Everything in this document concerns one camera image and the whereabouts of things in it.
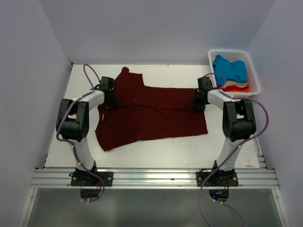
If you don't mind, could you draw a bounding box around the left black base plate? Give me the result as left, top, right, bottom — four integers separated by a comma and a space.
69, 171, 113, 187

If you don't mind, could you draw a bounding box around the blue t shirt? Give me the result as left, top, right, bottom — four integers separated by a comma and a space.
213, 55, 247, 86

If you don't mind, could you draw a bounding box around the orange red t shirt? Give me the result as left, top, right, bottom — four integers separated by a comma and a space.
223, 83, 250, 93

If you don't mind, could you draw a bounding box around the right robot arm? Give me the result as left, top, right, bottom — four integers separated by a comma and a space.
192, 76, 256, 186

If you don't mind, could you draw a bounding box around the aluminium mounting rail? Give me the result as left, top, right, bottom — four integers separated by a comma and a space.
30, 168, 279, 189

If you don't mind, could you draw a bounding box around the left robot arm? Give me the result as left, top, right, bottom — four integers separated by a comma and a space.
56, 77, 118, 187

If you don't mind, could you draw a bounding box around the white plastic basket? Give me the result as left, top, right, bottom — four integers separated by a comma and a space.
208, 49, 261, 97

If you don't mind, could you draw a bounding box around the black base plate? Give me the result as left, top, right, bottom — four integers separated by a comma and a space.
196, 169, 239, 187
69, 171, 113, 187

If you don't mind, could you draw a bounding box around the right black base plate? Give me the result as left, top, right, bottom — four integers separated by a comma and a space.
196, 169, 239, 187

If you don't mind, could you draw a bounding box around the dark red t shirt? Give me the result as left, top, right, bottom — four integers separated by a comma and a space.
95, 67, 208, 151

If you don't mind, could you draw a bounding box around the cream t shirt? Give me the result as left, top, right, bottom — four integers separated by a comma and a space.
223, 80, 248, 88

